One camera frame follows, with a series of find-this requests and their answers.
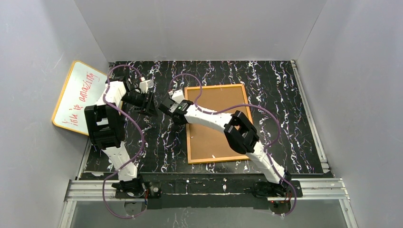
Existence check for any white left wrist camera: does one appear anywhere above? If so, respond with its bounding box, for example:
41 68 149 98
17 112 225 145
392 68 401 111
139 79 154 94

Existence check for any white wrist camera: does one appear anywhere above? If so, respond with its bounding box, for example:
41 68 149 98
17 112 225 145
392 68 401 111
139 79 154 94
168 89 185 104

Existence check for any whiteboard with red writing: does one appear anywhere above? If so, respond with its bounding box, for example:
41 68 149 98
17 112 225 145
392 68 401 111
52 60 106 136

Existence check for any yellow wooden picture frame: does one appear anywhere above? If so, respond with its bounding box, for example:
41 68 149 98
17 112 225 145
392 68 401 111
184 84 254 165

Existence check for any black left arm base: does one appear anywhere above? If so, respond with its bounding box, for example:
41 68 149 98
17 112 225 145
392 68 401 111
112 179 162 199

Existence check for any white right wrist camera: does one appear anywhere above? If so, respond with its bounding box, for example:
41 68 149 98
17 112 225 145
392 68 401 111
168 89 185 104

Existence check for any aluminium rail base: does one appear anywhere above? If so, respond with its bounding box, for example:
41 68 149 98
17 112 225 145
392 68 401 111
58 178 358 228

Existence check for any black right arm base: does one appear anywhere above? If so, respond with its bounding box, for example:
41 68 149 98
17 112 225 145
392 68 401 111
250 180 303 203

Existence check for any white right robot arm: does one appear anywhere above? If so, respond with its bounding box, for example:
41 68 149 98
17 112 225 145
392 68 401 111
158 98 291 188

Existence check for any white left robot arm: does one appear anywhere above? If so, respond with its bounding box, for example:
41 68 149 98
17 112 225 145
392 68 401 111
84 77 158 181

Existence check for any brown cardboard backing board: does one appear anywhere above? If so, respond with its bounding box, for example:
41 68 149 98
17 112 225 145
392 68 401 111
187 86 251 161

